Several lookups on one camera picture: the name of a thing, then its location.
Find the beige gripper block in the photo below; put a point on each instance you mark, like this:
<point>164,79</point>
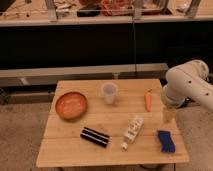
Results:
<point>169,114</point>

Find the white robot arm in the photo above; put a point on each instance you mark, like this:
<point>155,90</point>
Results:
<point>186,80</point>

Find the blue cloth object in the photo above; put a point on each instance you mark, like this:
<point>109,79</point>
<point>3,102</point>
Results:
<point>166,141</point>

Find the white bottle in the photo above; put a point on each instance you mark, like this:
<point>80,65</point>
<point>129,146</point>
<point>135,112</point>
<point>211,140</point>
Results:
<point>132,131</point>

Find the clear plastic cup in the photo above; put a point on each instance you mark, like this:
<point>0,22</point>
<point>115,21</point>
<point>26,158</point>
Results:
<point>109,91</point>

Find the black striped box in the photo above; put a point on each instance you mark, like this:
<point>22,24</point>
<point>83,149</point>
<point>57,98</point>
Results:
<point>95,136</point>

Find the orange bowl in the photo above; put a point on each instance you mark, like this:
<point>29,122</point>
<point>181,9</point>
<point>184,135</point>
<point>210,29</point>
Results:
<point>71,105</point>

